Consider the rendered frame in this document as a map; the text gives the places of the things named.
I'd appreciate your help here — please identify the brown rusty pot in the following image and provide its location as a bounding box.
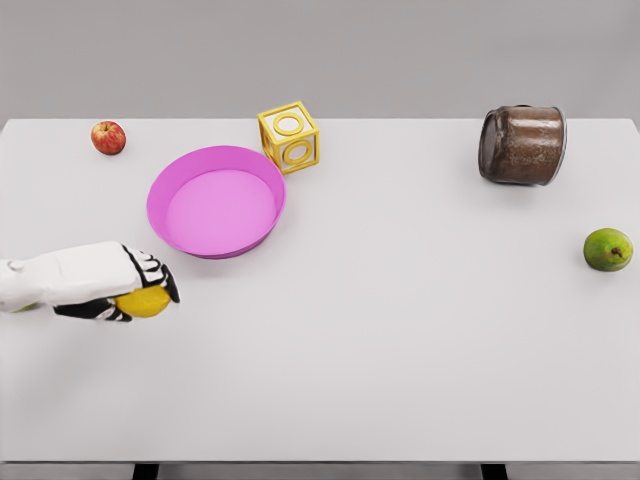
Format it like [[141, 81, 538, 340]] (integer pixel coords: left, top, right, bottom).
[[477, 104, 569, 187]]

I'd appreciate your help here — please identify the green pear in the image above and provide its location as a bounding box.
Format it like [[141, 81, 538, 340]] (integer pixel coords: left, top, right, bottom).
[[582, 227, 635, 273]]

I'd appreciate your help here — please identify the pink round plate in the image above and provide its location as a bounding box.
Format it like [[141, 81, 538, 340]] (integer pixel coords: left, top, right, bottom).
[[146, 144, 287, 260]]

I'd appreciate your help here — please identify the yellow letter block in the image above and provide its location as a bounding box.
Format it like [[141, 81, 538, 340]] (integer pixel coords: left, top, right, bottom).
[[256, 101, 321, 176]]

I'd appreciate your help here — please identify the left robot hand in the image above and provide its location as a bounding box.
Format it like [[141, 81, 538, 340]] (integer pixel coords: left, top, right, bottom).
[[42, 241, 181, 323]]

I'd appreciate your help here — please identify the red apple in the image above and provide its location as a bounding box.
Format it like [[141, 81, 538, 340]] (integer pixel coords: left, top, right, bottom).
[[90, 120, 127, 156]]

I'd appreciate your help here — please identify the yellow lemon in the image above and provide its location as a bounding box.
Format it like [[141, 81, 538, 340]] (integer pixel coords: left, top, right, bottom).
[[113, 284, 173, 319]]

